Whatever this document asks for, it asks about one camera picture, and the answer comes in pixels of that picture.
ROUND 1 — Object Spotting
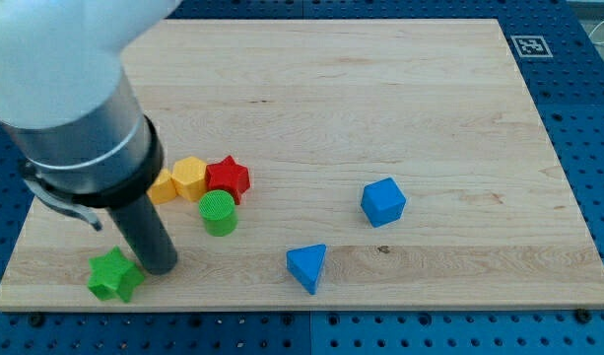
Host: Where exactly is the green star block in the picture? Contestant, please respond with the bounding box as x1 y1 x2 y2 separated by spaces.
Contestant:
87 246 145 303

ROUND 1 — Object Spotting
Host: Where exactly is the yellow block behind arm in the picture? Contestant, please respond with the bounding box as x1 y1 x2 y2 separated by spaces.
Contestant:
147 168 177 205

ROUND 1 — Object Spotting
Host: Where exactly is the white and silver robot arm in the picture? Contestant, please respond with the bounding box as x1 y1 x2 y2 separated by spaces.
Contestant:
0 0 179 194

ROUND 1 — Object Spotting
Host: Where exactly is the light wooden board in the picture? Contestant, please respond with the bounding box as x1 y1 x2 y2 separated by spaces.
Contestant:
0 20 604 313

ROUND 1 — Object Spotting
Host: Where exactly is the red star block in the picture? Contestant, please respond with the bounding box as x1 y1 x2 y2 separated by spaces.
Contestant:
206 155 251 205

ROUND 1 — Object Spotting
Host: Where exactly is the blue cube block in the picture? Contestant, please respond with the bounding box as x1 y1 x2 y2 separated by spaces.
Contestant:
361 177 408 228

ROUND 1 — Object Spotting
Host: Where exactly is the blue triangle block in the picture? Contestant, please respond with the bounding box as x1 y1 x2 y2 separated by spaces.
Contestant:
286 244 327 295

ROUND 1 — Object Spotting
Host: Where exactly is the green cylinder block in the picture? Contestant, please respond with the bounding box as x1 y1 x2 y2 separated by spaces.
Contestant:
198 189 237 237

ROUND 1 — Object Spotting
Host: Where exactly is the yellow hexagon block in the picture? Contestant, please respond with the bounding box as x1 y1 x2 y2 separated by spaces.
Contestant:
171 157 207 202

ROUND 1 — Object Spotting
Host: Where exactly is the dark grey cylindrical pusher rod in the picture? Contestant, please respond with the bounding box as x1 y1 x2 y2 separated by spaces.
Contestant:
107 194 178 275

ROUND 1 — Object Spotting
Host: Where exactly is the white fiducial marker tag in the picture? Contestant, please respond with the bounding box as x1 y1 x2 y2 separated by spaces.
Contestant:
510 35 553 58

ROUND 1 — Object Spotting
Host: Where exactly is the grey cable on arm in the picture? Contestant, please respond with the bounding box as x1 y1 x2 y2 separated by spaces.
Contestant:
19 161 104 233

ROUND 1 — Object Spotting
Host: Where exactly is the white cable top right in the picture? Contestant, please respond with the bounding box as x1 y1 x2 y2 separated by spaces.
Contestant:
587 13 604 50

